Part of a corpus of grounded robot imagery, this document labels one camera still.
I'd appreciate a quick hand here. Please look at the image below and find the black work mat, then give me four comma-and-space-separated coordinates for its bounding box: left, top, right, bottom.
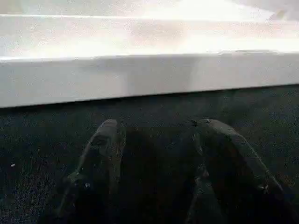
0, 84, 299, 224

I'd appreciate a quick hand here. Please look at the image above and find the white plastic table top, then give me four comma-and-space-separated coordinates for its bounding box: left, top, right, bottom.
0, 0, 299, 110

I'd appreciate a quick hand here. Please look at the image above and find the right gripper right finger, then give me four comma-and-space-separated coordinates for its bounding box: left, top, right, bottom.
185, 118, 299, 224

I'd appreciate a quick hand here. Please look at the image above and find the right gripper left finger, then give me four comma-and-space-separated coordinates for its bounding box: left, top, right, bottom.
55, 119, 128, 224

